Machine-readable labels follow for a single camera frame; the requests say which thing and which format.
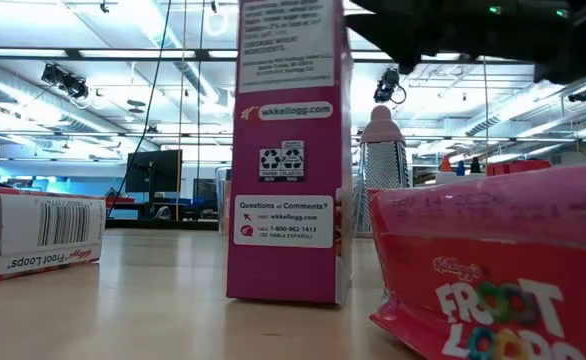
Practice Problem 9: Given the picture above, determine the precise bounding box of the gray plastic bin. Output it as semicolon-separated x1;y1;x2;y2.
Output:
433;171;489;187

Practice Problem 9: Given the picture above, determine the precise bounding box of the red storage box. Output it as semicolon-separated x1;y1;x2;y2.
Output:
486;158;553;177

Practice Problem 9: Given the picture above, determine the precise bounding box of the pink handle box grater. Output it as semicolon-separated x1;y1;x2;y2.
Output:
353;104;412;236

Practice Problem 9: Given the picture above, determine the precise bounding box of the red Froot Loops cereal box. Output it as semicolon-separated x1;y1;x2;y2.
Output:
369;160;586;360
0;184;108;285

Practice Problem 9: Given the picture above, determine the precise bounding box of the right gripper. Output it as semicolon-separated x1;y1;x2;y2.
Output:
345;0;537;76

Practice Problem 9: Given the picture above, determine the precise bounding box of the magenta Raisin Bran cereal box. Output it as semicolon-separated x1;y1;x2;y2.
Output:
225;0;354;306

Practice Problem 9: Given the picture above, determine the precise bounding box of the hanging black cable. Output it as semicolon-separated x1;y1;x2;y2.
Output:
106;0;173;217

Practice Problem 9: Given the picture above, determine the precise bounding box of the black computer monitor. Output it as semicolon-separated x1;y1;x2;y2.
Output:
125;148;184;221

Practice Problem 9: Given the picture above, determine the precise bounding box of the clear plastic organizer bin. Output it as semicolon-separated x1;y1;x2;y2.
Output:
215;165;233;236

